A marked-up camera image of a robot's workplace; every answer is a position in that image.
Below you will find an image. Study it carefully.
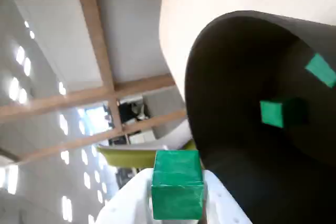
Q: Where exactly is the wooden frame partition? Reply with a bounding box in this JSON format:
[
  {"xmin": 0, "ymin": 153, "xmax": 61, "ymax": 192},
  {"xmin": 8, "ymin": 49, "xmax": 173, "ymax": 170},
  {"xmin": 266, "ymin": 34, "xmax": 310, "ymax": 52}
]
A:
[{"xmin": 0, "ymin": 0, "xmax": 187, "ymax": 166}]

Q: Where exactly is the black pot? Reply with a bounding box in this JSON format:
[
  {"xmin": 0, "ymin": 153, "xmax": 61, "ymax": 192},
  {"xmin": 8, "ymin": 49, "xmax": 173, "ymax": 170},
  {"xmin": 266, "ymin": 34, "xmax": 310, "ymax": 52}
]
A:
[{"xmin": 184, "ymin": 10, "xmax": 336, "ymax": 224}]

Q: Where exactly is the white and green chair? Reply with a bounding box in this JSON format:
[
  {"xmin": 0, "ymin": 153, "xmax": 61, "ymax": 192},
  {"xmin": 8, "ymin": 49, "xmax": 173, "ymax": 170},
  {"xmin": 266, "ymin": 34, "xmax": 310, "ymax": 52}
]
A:
[{"xmin": 96, "ymin": 140, "xmax": 202, "ymax": 168}]

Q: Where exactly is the green block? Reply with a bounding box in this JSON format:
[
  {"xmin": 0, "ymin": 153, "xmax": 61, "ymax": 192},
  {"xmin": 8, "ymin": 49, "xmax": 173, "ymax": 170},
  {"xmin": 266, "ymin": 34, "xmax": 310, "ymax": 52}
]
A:
[
  {"xmin": 259, "ymin": 97, "xmax": 308, "ymax": 127},
  {"xmin": 151, "ymin": 150, "xmax": 205, "ymax": 221},
  {"xmin": 304, "ymin": 52, "xmax": 336, "ymax": 89}
]

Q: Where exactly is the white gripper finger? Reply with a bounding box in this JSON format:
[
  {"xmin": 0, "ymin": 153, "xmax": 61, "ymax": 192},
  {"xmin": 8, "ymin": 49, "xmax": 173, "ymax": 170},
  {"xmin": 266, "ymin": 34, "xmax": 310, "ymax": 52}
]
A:
[
  {"xmin": 202, "ymin": 169, "xmax": 253, "ymax": 224},
  {"xmin": 97, "ymin": 168, "xmax": 155, "ymax": 224}
]

